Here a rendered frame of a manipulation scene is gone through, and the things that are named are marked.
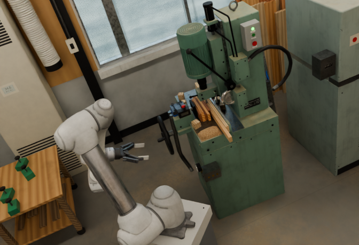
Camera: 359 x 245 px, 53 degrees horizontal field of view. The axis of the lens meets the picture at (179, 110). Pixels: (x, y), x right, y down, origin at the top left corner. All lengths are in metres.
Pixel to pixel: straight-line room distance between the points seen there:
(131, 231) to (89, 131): 0.53
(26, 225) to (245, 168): 1.87
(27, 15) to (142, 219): 1.95
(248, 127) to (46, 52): 1.80
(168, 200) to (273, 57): 2.37
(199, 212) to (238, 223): 0.80
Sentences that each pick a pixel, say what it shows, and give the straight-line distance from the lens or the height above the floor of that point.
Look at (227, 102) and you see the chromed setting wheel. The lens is 2.37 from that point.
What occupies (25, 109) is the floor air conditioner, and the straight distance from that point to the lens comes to 3.37.
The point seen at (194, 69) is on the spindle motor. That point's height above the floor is 1.27.
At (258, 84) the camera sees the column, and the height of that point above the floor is 1.02.
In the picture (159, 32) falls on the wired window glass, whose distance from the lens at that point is 3.65.
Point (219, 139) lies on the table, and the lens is 2.28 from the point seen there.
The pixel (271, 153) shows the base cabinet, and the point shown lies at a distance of 2.70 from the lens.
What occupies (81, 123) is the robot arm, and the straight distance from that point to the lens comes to 1.76.
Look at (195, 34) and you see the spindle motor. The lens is 2.13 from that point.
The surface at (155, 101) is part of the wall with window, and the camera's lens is 3.88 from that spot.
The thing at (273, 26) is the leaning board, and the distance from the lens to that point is 3.77.
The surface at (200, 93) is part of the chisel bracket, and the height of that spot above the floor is 1.07.
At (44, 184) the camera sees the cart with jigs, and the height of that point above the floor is 0.53.
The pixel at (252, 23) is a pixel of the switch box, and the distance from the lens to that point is 2.17.
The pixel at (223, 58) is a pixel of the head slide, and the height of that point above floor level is 1.27.
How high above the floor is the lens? 2.38
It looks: 35 degrees down
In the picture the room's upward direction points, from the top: 16 degrees counter-clockwise
